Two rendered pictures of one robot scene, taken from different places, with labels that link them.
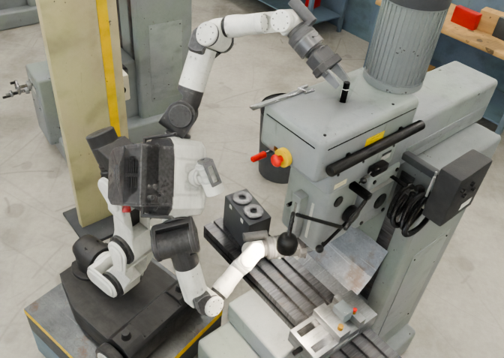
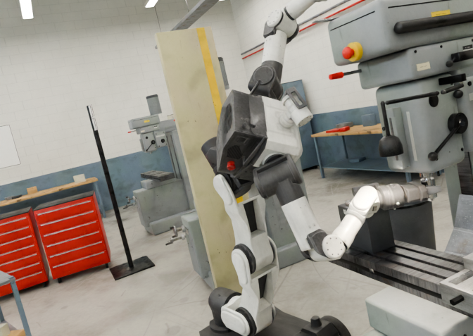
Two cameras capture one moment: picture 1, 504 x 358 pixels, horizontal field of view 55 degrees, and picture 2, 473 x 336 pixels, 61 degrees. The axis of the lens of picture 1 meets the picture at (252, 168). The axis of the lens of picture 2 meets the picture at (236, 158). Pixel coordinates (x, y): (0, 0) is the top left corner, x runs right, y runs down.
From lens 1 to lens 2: 1.02 m
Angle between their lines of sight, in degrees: 37
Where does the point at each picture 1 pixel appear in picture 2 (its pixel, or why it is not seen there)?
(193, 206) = (288, 143)
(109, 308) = not seen: outside the picture
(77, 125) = (213, 223)
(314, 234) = (422, 148)
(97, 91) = not seen: hidden behind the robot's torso
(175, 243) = (275, 171)
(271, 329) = (421, 310)
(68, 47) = (200, 156)
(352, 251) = not seen: outside the picture
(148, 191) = (242, 122)
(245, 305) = (384, 297)
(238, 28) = (296, 3)
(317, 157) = (380, 18)
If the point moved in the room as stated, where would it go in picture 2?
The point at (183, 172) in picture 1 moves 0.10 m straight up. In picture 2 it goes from (274, 116) to (268, 89)
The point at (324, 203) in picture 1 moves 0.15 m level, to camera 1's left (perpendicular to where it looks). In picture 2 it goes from (417, 101) to (369, 111)
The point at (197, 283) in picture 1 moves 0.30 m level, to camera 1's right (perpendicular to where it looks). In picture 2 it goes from (307, 216) to (405, 204)
